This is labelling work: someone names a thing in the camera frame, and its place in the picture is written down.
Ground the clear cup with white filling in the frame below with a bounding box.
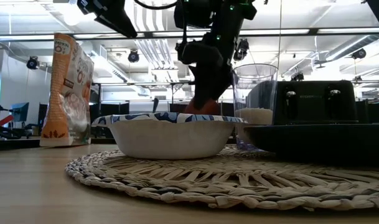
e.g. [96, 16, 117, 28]
[232, 63, 279, 152]

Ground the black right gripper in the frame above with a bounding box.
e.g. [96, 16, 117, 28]
[175, 39, 236, 110]

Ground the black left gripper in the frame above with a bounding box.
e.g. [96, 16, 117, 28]
[76, 0, 139, 39]

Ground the dark green plate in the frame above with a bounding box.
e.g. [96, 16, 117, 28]
[243, 122, 379, 166]

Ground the orange cereal box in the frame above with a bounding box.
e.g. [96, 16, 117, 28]
[39, 32, 95, 148]

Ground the background computer monitor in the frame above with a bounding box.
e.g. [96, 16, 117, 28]
[10, 101, 30, 123]

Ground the blue floral paper bowl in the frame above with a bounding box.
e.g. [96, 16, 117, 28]
[91, 111, 245, 161]

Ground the black ceiling spotlight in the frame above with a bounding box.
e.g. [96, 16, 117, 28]
[127, 49, 141, 63]
[26, 55, 40, 70]
[351, 48, 367, 60]

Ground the round woven placemat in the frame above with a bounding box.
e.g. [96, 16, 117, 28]
[64, 144, 379, 212]

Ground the black four-slot toaster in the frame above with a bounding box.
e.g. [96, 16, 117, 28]
[247, 80, 360, 126]

